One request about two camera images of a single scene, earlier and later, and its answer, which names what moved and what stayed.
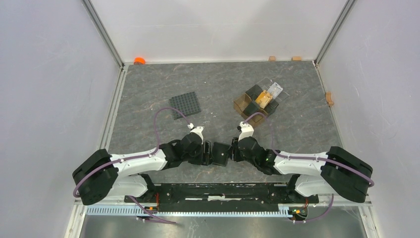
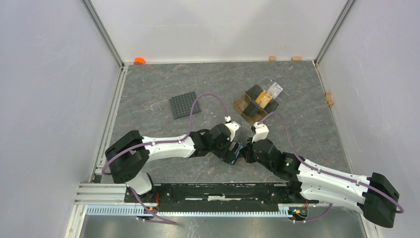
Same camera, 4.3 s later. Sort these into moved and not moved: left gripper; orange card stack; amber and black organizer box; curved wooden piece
Moved: left gripper
Not moved: curved wooden piece; amber and black organizer box; orange card stack
